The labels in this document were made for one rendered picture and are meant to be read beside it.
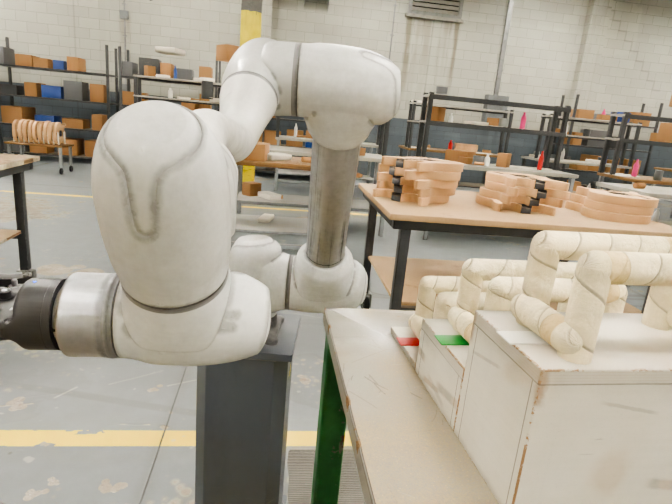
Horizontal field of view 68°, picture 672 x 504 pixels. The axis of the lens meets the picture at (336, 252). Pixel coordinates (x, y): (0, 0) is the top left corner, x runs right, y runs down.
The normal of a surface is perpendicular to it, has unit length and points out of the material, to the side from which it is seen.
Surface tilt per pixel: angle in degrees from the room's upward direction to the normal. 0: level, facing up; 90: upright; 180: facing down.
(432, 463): 0
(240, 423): 90
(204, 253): 110
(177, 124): 39
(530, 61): 90
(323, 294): 120
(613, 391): 90
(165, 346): 115
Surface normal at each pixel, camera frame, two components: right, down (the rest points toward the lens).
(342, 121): 0.00, 0.81
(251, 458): -0.01, 0.26
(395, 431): 0.09, -0.96
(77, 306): 0.14, -0.28
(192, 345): 0.18, 0.62
